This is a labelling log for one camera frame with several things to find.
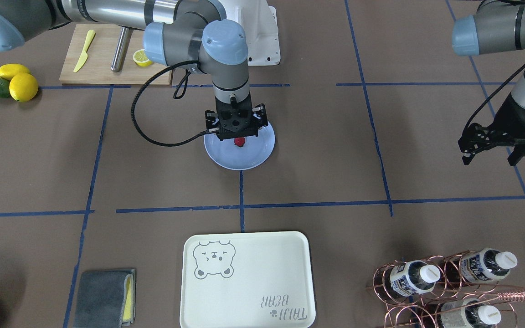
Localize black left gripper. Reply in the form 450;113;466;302
458;95;525;166

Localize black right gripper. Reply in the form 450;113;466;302
206;96;268;140

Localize red strawberry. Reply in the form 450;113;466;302
233;137;246;148

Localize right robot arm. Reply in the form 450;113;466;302
0;0;268;141

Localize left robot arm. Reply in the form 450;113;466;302
452;0;525;166

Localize blue plate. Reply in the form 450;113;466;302
204;124;276;171

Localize lemon half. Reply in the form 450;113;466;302
133;49;154;68

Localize tea bottle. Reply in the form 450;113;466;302
444;248;518;284
433;297;502;328
382;260;442;300

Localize wooden cutting board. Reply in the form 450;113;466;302
60;24;165;85

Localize cream bear tray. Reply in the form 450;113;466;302
180;231;316;328

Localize yellow plastic knife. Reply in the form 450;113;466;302
73;30;96;73

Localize tea bottle middle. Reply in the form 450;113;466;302
433;297;502;328

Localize large yellow lemon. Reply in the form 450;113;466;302
9;72;39;102

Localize grey folded cloth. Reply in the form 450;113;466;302
73;268;137;328

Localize small yellow lemon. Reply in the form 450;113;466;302
0;63;31;81

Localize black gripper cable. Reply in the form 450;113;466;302
130;60;220;148

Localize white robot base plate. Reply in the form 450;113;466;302
221;0;281;66

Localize copper wire bottle rack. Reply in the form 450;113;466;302
366;251;525;328

